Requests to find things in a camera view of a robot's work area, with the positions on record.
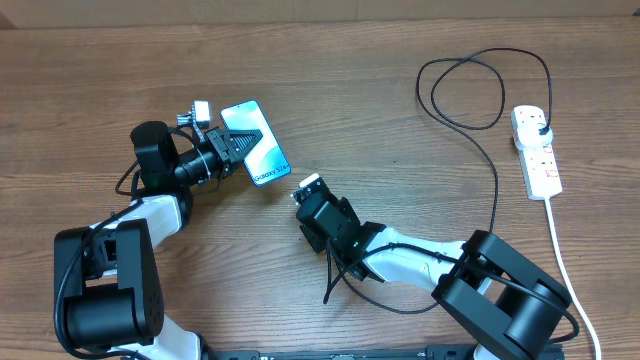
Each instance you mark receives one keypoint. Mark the cardboard backdrop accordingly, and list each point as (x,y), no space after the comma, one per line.
(59,14)

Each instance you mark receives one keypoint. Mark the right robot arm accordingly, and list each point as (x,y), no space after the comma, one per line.
(510,306)

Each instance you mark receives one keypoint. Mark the white charger plug adapter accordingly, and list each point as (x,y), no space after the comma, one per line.
(527,137)

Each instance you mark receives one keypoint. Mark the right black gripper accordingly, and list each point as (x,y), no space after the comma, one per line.
(347,208)

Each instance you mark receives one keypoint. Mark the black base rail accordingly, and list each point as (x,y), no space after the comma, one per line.
(431,352)

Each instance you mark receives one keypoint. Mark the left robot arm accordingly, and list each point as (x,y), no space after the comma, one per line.
(108,299)

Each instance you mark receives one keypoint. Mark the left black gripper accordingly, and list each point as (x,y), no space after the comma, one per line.
(226,154)

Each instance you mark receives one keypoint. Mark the white power strip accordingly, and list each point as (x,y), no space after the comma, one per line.
(539,166)

